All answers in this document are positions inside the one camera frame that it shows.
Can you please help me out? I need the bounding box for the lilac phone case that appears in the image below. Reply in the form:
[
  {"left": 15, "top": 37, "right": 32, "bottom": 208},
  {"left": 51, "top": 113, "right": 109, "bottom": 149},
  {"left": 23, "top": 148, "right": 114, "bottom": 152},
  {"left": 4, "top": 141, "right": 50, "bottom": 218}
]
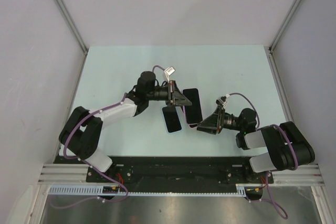
[{"left": 181, "top": 87, "right": 204, "bottom": 126}]

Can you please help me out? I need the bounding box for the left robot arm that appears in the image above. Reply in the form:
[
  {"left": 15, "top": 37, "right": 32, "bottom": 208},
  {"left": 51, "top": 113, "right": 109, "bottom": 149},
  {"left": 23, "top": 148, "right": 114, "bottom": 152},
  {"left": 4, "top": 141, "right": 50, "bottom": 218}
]
[{"left": 59, "top": 71, "right": 192, "bottom": 182}]

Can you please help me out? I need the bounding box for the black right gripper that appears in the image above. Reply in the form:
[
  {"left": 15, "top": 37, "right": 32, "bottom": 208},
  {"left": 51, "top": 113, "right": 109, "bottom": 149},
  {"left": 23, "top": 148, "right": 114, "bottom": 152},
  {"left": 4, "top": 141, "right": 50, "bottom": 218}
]
[{"left": 196, "top": 105, "right": 244, "bottom": 135}]

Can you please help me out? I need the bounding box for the clear blue phone case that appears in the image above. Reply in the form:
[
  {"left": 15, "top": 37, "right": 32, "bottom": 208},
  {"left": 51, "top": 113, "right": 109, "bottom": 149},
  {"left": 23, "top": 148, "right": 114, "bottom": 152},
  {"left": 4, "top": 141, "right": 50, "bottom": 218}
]
[{"left": 161, "top": 106, "right": 183, "bottom": 134}]

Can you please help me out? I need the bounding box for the pink silicone phone case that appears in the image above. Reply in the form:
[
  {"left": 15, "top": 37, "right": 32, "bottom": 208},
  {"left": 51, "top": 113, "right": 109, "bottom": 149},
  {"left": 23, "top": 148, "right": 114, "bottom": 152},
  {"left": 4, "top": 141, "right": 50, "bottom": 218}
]
[{"left": 181, "top": 106, "right": 201, "bottom": 129}]

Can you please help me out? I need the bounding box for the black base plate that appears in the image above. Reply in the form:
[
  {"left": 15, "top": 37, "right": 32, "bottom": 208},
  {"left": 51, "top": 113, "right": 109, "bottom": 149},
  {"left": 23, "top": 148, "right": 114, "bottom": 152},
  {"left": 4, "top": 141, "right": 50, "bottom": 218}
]
[{"left": 53, "top": 155, "right": 307, "bottom": 184}]

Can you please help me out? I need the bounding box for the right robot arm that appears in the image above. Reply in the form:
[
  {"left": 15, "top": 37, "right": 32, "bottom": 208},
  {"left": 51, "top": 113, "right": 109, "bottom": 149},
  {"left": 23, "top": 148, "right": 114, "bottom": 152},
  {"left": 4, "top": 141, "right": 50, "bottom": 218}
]
[{"left": 197, "top": 105, "right": 315, "bottom": 183}]

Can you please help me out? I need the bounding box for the aluminium front rail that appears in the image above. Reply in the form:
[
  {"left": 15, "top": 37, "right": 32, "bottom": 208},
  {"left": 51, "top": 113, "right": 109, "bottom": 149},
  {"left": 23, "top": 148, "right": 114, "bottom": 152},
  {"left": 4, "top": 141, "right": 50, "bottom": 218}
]
[{"left": 38, "top": 164, "right": 324, "bottom": 186}]

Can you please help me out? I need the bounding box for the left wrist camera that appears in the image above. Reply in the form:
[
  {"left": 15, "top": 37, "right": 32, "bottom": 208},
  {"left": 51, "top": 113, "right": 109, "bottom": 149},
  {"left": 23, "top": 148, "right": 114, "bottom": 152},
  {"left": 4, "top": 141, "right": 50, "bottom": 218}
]
[{"left": 164, "top": 66, "right": 175, "bottom": 82}]

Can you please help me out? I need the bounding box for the aluminium frame post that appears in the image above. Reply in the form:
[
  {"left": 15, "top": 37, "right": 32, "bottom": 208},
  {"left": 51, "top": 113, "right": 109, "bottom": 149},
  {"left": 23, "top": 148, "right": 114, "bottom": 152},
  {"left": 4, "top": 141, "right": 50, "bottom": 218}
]
[
  {"left": 53, "top": 0, "right": 88, "bottom": 56},
  {"left": 268, "top": 0, "right": 319, "bottom": 53}
]

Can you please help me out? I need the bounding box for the white slotted cable duct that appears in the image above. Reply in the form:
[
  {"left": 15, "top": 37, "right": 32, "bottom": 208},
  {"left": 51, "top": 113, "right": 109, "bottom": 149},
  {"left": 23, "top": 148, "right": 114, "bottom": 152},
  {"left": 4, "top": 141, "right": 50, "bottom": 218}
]
[{"left": 48, "top": 185, "right": 265, "bottom": 197}]

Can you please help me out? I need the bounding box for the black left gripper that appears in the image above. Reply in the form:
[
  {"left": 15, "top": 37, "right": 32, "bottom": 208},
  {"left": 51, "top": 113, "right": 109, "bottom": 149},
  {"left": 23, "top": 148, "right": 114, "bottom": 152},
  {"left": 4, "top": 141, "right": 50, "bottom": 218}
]
[{"left": 146, "top": 80, "right": 191, "bottom": 107}]

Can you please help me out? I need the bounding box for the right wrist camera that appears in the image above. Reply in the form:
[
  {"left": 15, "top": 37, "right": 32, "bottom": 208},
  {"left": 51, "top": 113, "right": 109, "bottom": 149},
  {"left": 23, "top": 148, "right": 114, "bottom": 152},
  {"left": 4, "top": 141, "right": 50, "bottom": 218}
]
[{"left": 216, "top": 96, "right": 228, "bottom": 110}]

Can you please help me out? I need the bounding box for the left aluminium frame post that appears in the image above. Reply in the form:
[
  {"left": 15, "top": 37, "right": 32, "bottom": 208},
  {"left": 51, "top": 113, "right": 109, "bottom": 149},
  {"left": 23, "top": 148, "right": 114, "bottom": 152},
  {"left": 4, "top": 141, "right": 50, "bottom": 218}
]
[{"left": 53, "top": 0, "right": 88, "bottom": 56}]

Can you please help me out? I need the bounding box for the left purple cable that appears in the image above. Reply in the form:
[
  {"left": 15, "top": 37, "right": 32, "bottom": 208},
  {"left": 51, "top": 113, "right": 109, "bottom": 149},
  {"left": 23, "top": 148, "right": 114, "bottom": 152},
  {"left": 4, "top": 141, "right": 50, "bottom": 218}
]
[{"left": 49, "top": 65, "right": 171, "bottom": 210}]

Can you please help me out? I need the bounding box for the right aluminium frame post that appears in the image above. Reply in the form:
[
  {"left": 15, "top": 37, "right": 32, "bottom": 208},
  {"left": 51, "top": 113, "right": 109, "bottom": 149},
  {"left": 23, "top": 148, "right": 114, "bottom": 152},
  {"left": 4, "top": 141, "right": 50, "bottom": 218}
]
[{"left": 268, "top": 0, "right": 319, "bottom": 53}]

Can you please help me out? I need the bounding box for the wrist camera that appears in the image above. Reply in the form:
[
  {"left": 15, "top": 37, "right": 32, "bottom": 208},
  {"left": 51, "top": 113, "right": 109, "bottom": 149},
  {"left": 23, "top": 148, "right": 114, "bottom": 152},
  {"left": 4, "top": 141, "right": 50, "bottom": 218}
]
[
  {"left": 164, "top": 66, "right": 175, "bottom": 82},
  {"left": 216, "top": 96, "right": 228, "bottom": 110}
]

